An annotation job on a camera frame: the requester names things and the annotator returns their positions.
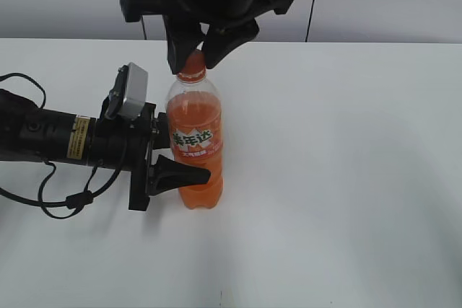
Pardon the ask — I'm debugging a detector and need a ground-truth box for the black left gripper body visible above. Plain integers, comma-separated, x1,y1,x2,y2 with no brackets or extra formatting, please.
87,102,156,211

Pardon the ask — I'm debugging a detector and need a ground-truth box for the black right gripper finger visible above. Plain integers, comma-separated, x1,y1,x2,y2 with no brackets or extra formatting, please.
201,19,259,69
162,15,205,74

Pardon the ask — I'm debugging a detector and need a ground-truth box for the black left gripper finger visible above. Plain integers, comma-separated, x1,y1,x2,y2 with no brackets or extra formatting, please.
148,155,211,196
153,112,170,149

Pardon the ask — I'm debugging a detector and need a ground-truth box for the orange bottle cap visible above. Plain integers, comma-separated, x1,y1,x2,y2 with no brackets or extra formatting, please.
177,49,206,83

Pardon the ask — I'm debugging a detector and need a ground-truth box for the orange Mirinda soda bottle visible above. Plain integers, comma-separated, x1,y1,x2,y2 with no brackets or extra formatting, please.
165,71,224,209

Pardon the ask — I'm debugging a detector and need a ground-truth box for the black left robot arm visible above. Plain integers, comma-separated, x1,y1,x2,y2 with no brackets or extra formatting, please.
1,89,211,216

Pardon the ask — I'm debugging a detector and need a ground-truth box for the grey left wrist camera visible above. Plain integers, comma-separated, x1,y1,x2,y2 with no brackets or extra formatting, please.
105,62,148,120

